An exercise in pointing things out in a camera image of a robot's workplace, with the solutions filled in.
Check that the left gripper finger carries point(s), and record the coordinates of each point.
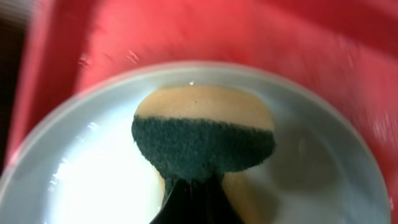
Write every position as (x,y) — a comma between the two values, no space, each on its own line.
(197,203)

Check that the green yellow sponge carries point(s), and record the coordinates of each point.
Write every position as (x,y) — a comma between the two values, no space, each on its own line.
(196,132)

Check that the light blue plate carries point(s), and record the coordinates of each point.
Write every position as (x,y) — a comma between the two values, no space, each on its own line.
(80,163)

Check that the red plastic tray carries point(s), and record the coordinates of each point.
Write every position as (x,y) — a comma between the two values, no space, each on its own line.
(344,51)

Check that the black rectangular metal tray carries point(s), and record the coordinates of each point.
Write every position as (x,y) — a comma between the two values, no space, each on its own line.
(15,15)

